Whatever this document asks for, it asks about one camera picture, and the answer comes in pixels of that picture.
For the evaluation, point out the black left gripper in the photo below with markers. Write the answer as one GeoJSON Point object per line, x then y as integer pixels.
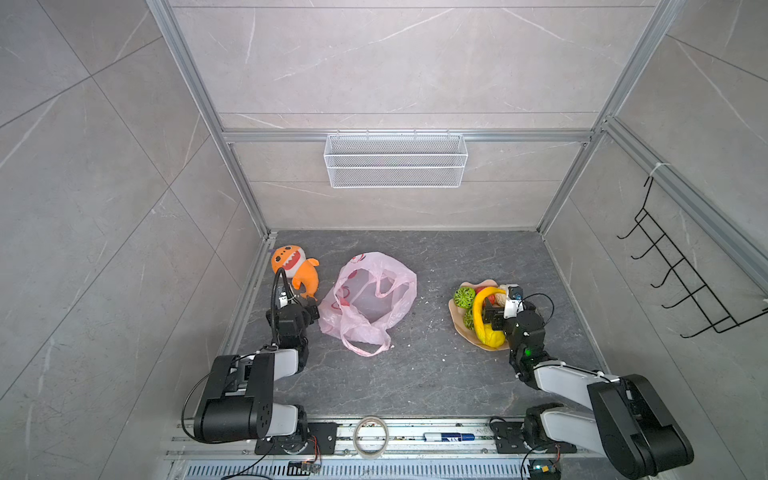
{"type": "Point", "coordinates": [308, 313]}

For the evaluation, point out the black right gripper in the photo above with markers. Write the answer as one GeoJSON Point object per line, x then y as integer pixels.
{"type": "Point", "coordinates": [496, 313]}

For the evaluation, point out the yellow fake banana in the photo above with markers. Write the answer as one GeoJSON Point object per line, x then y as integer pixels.
{"type": "Point", "coordinates": [488, 337]}

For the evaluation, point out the pink scalloped plastic bowl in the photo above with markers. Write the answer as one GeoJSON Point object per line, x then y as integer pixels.
{"type": "Point", "coordinates": [457, 318]}

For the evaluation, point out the green fake custard apple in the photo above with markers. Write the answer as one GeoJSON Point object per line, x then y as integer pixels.
{"type": "Point", "coordinates": [464, 297]}

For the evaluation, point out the pink plastic bag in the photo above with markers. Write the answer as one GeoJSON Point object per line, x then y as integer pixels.
{"type": "Point", "coordinates": [373, 292]}

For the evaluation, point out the red fake fruit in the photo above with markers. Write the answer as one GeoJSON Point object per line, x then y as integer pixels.
{"type": "Point", "coordinates": [488, 293]}

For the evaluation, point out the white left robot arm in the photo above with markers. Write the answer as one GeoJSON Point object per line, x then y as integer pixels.
{"type": "Point", "coordinates": [237, 400]}

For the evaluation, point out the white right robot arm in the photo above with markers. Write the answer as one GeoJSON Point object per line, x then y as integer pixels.
{"type": "Point", "coordinates": [625, 419]}

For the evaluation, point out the orange shark plush toy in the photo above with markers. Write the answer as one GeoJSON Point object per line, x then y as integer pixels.
{"type": "Point", "coordinates": [300, 269]}

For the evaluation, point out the blue marker pen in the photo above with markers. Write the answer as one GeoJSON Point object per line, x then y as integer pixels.
{"type": "Point", "coordinates": [443, 437]}

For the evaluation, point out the roll of clear tape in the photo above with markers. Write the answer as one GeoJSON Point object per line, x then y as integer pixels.
{"type": "Point", "coordinates": [371, 437]}

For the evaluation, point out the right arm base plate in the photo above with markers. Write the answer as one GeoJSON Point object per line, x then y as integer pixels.
{"type": "Point", "coordinates": [511, 437]}

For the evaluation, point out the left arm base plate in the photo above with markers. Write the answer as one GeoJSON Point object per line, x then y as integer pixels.
{"type": "Point", "coordinates": [313, 436]}

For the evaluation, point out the black wire hook rack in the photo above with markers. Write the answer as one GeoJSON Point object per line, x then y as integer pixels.
{"type": "Point", "coordinates": [717, 317]}

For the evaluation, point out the white wire mesh basket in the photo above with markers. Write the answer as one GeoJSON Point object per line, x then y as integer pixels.
{"type": "Point", "coordinates": [395, 160]}

